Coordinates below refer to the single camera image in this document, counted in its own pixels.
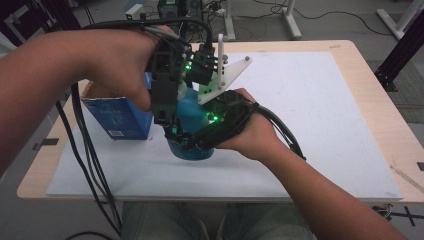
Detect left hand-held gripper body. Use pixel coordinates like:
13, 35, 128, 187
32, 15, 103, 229
146, 32, 253, 125

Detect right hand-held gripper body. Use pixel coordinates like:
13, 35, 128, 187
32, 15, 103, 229
194, 89, 255, 150

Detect blue dish soap bottle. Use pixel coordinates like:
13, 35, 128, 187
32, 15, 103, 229
167, 84, 216, 162

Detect blue cardboard box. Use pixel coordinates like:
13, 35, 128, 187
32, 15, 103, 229
80, 71, 155, 141

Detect person's right hand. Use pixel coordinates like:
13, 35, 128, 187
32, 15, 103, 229
216, 87, 285, 162

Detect person's left hand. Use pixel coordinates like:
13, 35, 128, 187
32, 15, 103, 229
79, 25, 175, 113

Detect white table mat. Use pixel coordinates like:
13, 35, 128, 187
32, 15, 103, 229
45, 50, 405, 202

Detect black computer tower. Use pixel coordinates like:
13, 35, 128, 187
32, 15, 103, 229
156, 0, 188, 21

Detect person's legs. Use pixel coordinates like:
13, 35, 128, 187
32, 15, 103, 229
120, 201, 318, 240

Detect white desk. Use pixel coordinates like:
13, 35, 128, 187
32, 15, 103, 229
222, 0, 304, 42

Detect black tape strip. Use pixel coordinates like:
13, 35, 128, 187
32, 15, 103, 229
32, 137, 61, 152

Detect left gripper black cable bundle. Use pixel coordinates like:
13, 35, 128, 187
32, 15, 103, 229
54, 17, 215, 238

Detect black floor cable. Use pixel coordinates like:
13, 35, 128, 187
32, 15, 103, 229
292, 5, 388, 38

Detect black metal frame post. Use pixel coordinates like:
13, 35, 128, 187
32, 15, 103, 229
374, 12, 424, 93

